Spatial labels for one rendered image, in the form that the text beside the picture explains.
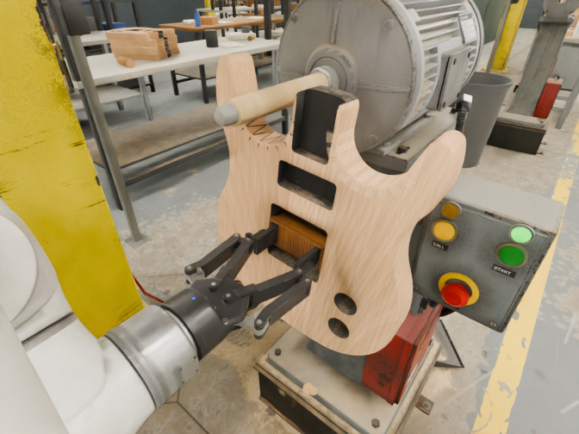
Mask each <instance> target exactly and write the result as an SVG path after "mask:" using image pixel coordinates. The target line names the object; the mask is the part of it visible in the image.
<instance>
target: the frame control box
mask: <svg viewBox="0 0 579 434"><path fill-rule="evenodd" d="M447 201H453V202H456V203H458V204H459V205H460V207H461V208H462V214H461V216H460V217H459V218H457V219H455V220H448V219H447V218H445V217H444V216H443V215H442V213H441V212H440V207H441V205H442V204H443V203H444V202H447ZM563 210H564V203H563V202H561V201H557V200H553V199H550V198H547V197H543V196H541V195H535V194H532V193H528V192H525V191H522V190H519V189H513V188H510V187H507V186H504V185H500V184H498V183H492V182H489V181H485V180H482V179H479V178H475V177H470V176H467V175H464V174H461V173H459V175H458V178H457V180H456V182H455V183H454V184H453V185H452V187H451V189H450V190H449V191H448V192H447V193H446V195H445V196H444V197H443V198H442V200H441V201H440V202H439V203H438V204H437V206H436V207H435V208H434V209H433V210H432V211H431V212H430V213H429V214H427V215H426V216H425V219H424V221H423V225H422V228H421V232H420V237H419V241H418V244H417V247H416V251H415V254H414V260H413V263H412V267H411V274H412V280H413V291H414V292H415V293H417V294H419V295H423V296H425V297H426V298H427V302H428V305H429V306H430V307H432V308H435V307H436V306H437V305H438V304H440V305H442V306H444V307H448V308H450V309H451V310H453V311H455V312H457V313H460V314H462V315H463V316H465V317H467V318H470V319H473V320H474V321H476V322H478V323H480V324H482V325H484V326H487V327H488V328H490V329H493V330H495V331H497V332H500V333H502V332H504V331H505V329H506V327H507V325H508V323H509V321H510V319H511V318H512V317H513V315H514V312H515V310H516V309H517V307H518V305H519V304H520V302H521V300H522V298H523V296H524V294H525V292H526V291H527V289H528V287H529V285H530V283H531V282H532V279H533V278H534V276H535V275H536V273H537V271H538V269H539V266H540V265H541V264H542V262H543V261H544V259H545V256H546V254H547V252H548V251H549V250H550V248H551V245H552V243H553V241H554V240H555V238H556V236H557V232H558V228H559V226H560V222H561V219H562V216H563ZM441 221H444V222H447V223H449V224H451V225H452V226H453V228H454V230H455V235H454V236H453V238H452V239H448V240H443V239H440V238H438V237H437V236H436V235H435V233H434V230H433V229H434V226H435V225H436V224H437V223H438V222H441ZM516 224H525V225H528V226H530V227H531V228H532V229H533V230H534V232H535V238H534V240H533V241H532V242H530V243H528V244H525V245H521V244H517V243H515V242H513V241H512V240H511V239H510V238H509V236H508V230H509V228H510V227H511V226H513V225H516ZM509 245H510V246H514V247H517V248H519V249H520V250H522V251H523V253H524V255H525V258H524V261H523V262H522V263H521V264H518V265H508V264H505V263H503V262H502V261H501V260H500V258H499V254H498V253H499V250H500V249H501V248H502V247H504V246H509ZM447 283H459V284H461V285H463V286H464V288H465V289H466V290H467V292H468V293H469V296H470V298H469V301H468V303H467V304H466V305H465V306H464V307H453V306H451V305H449V304H447V303H446V302H445V301H444V300H443V299H442V297H441V293H440V292H441V289H442V288H443V287H444V286H445V285H446V284H447Z"/></svg>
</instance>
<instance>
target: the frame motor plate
mask: <svg viewBox="0 0 579 434"><path fill-rule="evenodd" d="M427 113H430V114H431V115H434V119H433V120H432V121H431V122H429V123H428V124H426V125H425V126H424V127H423V128H422V129H420V130H419V131H417V132H416V133H414V134H413V135H412V136H410V137H409V138H407V139H406V140H404V141H403V142H402V143H401V144H400V145H398V146H397V147H395V148H394V149H392V150H391V151H390V152H388V153H387V154H385V155H384V156H382V155H379V154H375V153H373V152H361V153H359V155H360V157H361V159H363V161H364V162H365V163H369V164H373V165H377V166H380V167H383V168H385V169H389V170H392V171H397V172H400V173H402V174H403V173H406V172H408V171H409V170H410V168H411V167H412V165H413V164H414V162H415V161H416V160H417V159H418V157H419V156H420V155H421V154H422V153H423V152H424V151H425V150H426V149H427V148H428V147H429V145H430V144H431V143H433V142H434V141H435V140H436V139H437V138H438V137H440V136H441V135H442V134H443V133H445V132H447V131H451V130H455V125H456V120H457V112H456V111H455V107H454V108H450V107H447V108H445V109H444V110H442V111H440V112H439V111H438V110H436V111H435V110H429V111H427Z"/></svg>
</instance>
